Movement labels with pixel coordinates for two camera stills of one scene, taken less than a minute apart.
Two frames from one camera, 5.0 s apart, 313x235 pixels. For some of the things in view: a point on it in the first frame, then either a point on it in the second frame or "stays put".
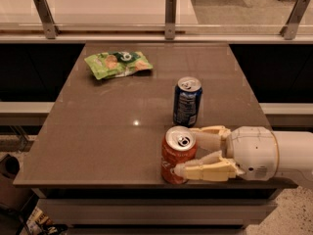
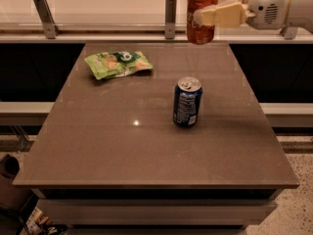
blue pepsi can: x=186 y=101 stays put
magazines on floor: x=39 y=223 stays put
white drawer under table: x=155 y=211 stays put
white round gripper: x=252 y=151 to x=266 y=8
